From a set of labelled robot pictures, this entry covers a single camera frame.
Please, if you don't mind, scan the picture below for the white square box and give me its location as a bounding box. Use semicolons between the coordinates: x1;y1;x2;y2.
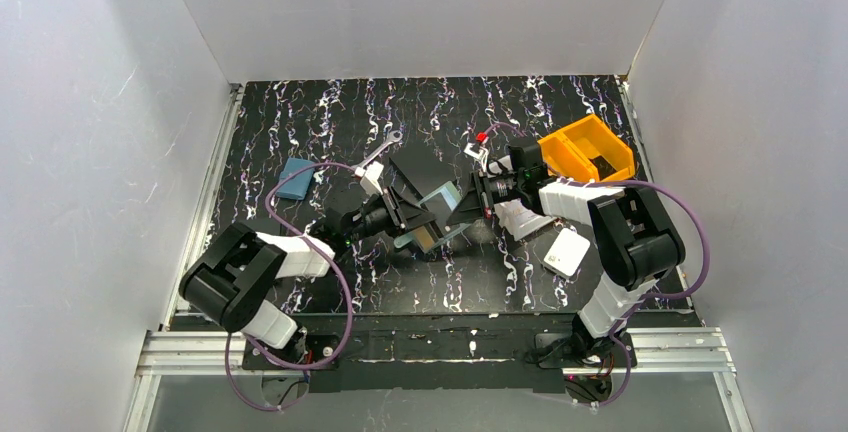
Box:
543;229;590;278

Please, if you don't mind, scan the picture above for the blue card wallet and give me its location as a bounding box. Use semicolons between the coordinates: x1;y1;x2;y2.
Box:
274;157;315;201

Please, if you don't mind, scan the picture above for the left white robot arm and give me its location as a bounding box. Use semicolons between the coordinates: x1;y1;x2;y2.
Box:
178;188;436;350

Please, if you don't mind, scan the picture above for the white plastic bin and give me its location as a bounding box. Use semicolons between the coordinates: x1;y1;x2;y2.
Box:
495;199;554;240

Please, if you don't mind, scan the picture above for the green card holder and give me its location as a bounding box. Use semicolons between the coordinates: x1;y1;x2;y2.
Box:
393;181;470;253

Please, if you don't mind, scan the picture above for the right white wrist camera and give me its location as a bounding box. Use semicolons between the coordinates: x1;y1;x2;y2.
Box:
463;130;494;176

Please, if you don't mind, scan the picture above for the silver wrench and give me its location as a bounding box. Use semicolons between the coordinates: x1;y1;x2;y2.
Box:
356;130;403;169

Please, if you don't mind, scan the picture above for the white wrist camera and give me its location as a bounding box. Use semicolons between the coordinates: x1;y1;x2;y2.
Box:
354;162;384;196
463;130;494;176

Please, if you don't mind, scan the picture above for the black card in bin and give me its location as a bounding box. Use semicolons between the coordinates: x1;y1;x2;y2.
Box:
590;155;618;180

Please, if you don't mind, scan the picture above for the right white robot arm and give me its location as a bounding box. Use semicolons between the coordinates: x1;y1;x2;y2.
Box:
447;138;686;346

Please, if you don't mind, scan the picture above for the grey credit card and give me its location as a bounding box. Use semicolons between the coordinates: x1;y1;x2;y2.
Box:
418;181;462;216

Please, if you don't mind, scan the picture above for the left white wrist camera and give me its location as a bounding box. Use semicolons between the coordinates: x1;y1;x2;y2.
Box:
354;162;384;196

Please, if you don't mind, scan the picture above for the black flat notebook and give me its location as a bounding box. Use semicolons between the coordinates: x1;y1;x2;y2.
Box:
245;217;288;236

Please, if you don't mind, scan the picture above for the black square plate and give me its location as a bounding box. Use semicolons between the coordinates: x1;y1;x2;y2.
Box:
389;144;455;205

